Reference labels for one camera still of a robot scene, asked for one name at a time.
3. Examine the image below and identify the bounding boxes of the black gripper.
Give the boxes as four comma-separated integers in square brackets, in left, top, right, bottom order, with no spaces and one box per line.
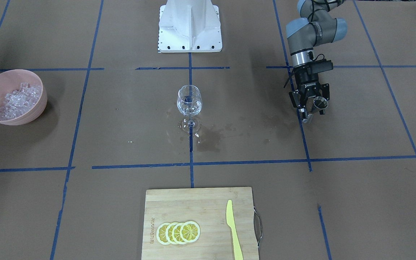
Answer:
[289,69,330,124]

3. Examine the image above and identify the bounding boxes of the steel jigger cup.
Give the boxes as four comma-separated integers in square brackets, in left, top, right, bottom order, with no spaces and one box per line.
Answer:
[308,96,329,120]

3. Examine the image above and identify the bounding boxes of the clear wine glass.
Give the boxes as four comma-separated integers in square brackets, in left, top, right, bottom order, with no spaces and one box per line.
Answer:
[176,84,203,134]

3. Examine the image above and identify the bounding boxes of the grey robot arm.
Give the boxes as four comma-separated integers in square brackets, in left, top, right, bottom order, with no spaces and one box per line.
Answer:
[286,0,348,123]

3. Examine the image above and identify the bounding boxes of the clear ice cubes pile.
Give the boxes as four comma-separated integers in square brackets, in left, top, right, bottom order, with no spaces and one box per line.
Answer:
[0,82,42,121]

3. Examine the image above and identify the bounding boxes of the bamboo cutting board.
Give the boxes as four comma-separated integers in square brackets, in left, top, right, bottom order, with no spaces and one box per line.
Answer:
[141,187,259,260]

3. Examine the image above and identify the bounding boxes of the yellow plastic knife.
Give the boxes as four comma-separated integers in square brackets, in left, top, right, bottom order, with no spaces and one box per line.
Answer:
[225,199,244,260]

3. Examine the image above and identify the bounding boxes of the lemon slice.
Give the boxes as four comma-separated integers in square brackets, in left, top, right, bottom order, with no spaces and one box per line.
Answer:
[165,222,179,245]
[172,222,187,245]
[157,222,170,245]
[179,221,201,243]

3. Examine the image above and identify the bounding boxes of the pink bowl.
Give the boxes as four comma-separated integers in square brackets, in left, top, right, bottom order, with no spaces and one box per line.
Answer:
[0,69,47,126]

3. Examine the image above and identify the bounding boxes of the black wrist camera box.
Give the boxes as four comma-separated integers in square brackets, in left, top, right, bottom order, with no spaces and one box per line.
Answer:
[298,58,334,75]

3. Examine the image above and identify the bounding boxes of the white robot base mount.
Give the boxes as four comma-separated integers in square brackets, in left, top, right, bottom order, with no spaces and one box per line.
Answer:
[157,0,223,53]

